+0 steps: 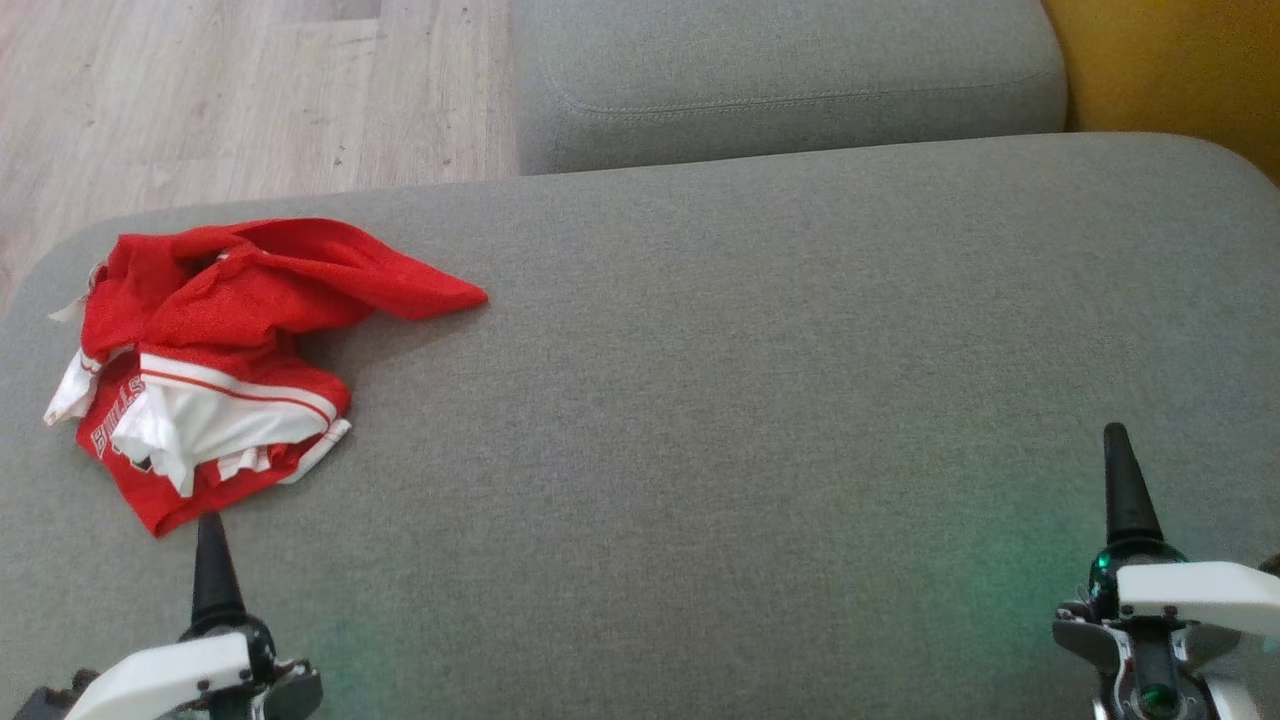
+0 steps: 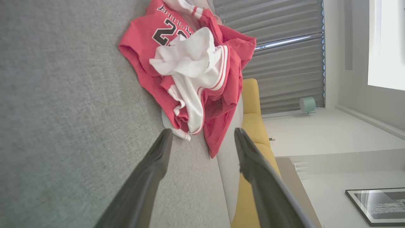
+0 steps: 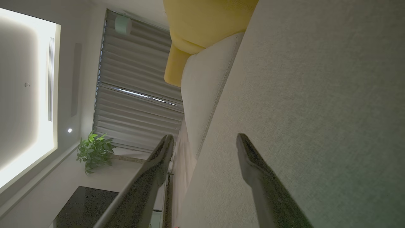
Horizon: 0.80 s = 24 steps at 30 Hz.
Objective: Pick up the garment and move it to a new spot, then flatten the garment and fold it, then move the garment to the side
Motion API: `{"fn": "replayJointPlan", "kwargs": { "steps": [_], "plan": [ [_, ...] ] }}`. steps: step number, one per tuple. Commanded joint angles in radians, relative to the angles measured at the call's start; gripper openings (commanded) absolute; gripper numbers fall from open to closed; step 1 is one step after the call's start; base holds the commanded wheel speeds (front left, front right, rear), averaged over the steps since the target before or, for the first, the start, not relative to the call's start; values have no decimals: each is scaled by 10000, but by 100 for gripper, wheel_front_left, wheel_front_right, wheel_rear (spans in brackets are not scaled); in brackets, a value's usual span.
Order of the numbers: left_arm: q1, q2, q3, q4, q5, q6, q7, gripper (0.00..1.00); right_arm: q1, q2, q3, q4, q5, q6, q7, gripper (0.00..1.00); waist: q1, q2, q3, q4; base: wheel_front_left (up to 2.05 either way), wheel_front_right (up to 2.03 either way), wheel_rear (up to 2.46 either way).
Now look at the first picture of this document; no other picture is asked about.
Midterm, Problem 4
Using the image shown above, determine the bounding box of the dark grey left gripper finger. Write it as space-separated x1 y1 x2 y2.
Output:
211 512 248 627
189 512 220 632

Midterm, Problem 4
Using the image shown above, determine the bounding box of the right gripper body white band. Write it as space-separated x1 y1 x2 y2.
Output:
1052 540 1280 720

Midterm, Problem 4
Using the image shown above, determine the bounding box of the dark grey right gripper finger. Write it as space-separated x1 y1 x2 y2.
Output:
1103 423 1137 550
1114 423 1167 547

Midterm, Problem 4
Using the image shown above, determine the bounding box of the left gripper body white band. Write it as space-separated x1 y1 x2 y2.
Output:
10 612 324 720

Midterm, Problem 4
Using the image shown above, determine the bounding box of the red garment with striped trim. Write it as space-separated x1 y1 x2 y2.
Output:
48 217 491 373

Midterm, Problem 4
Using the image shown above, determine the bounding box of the grey sofa seat cushion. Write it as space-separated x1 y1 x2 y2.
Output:
0 132 1280 720

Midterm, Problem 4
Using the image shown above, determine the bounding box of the yellow sofa cushion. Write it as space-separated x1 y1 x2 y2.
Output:
1040 0 1280 187

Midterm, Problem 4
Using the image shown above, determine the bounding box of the grey sofa back cushion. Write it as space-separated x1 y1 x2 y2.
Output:
510 0 1069 177

